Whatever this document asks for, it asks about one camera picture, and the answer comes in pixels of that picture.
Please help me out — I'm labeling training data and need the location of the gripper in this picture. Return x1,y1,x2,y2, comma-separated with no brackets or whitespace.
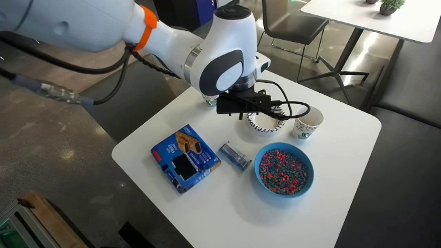
230,86,273,121

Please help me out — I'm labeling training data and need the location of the patterned paper bowl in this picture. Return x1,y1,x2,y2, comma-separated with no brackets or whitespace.
246,112,287,134
247,107,286,132

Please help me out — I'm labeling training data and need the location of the blue bowl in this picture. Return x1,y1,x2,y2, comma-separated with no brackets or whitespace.
254,142,315,199

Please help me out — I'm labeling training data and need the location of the small clear cup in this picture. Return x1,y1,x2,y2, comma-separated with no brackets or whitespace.
202,93,219,108

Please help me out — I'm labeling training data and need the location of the blue wrapped snack bar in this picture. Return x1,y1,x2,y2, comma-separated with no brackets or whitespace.
218,142,253,172

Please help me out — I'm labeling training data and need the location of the printed paper cup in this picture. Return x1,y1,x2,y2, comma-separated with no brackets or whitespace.
292,106,325,140

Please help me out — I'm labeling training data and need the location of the heap of coloured beads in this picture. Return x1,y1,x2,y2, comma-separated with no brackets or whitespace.
259,148,309,196

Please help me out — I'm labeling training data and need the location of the blue snack box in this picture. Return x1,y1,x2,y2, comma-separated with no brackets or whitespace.
150,124,222,194

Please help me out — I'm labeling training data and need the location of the dark chair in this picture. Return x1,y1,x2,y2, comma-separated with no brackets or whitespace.
256,0,330,83

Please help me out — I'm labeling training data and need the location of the dark cabinet with blue panel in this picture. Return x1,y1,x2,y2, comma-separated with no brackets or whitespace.
153,0,218,32

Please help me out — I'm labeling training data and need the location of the grey bench seat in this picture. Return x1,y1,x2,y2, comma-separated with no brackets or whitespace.
335,21,441,248

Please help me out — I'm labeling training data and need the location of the white table with black legs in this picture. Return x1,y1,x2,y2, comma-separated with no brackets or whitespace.
296,0,441,106

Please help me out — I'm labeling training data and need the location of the potted green plant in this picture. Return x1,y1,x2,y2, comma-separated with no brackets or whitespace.
379,0,406,16

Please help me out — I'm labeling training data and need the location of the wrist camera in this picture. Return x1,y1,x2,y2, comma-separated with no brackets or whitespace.
216,94,256,115

